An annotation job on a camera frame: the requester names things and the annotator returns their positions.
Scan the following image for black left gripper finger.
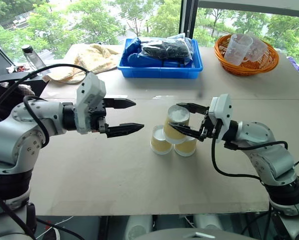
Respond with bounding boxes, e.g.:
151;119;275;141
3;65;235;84
105;122;145;139
103;97;137;110

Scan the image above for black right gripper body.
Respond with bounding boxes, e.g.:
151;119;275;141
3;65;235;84
198;106;222;143

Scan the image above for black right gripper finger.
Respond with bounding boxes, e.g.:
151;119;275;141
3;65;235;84
176;102;211;116
167;122;206;141

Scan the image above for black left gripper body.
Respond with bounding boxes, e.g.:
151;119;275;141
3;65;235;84
88;98;111;137

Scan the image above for yellow white paper cup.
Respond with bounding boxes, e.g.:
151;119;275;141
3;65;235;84
162;104;191;145
150;124;173;156
173;136;198;157

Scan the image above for blue plastic bin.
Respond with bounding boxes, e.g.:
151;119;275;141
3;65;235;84
117;37;205;79

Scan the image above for pale yellow towel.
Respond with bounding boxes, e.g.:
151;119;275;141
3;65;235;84
42;42;122;85

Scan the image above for blue plastic bag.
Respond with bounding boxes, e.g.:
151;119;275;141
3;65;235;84
122;37;146;67

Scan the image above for clear bag of black items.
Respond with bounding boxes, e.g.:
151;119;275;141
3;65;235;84
138;38;195;66

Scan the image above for black flat panel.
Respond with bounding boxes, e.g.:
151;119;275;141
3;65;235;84
0;73;51;99

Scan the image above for orange wicker basket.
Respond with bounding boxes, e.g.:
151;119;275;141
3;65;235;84
213;34;281;77

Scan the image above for clear plastic measuring cup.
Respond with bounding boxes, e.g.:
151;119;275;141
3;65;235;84
223;33;254;67
244;34;269;63

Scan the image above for clear bottle with black cap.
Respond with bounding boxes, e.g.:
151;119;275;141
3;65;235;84
21;44;49;76

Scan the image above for small red item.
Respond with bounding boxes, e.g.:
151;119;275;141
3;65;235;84
13;65;31;74

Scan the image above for grey rounded shape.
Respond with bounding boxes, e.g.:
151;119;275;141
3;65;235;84
192;214;226;238
125;214;153;240

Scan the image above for purple cloth item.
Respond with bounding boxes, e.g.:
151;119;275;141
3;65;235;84
286;56;299;74

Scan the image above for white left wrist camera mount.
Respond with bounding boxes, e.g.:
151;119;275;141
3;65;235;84
74;71;107;135

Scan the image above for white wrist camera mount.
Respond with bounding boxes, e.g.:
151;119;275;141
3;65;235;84
74;71;107;135
208;93;233;144

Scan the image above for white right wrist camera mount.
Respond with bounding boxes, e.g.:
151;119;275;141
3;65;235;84
208;93;233;144

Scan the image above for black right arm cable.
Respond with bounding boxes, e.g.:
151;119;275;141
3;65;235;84
211;136;289;181

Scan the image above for black short arm cable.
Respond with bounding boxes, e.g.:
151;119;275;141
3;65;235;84
22;95;51;149

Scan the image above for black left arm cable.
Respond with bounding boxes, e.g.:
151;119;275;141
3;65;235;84
0;63;92;121

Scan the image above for black window frame post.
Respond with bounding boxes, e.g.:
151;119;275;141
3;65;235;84
179;0;201;41

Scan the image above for thin white cable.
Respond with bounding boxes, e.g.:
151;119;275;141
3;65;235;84
35;215;73;239

